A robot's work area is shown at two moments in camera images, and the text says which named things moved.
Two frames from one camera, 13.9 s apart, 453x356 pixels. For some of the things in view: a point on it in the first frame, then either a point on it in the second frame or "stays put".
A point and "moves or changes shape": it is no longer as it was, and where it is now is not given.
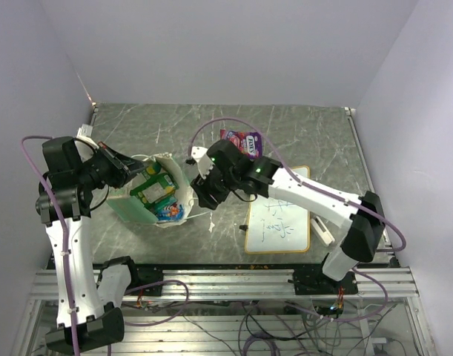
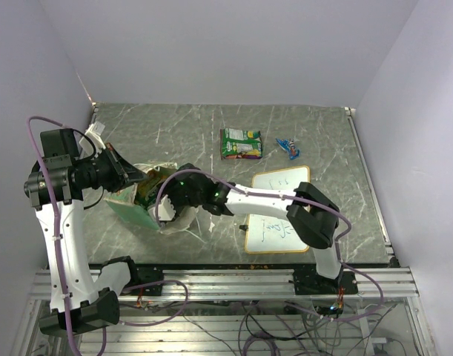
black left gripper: (124, 167) stays put
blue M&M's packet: (172, 212) moves or changes shape
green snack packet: (157, 189) to (236, 144)
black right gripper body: (216, 186) to (178, 196)
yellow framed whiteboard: (275, 225) stays put
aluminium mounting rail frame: (254, 312) stays put
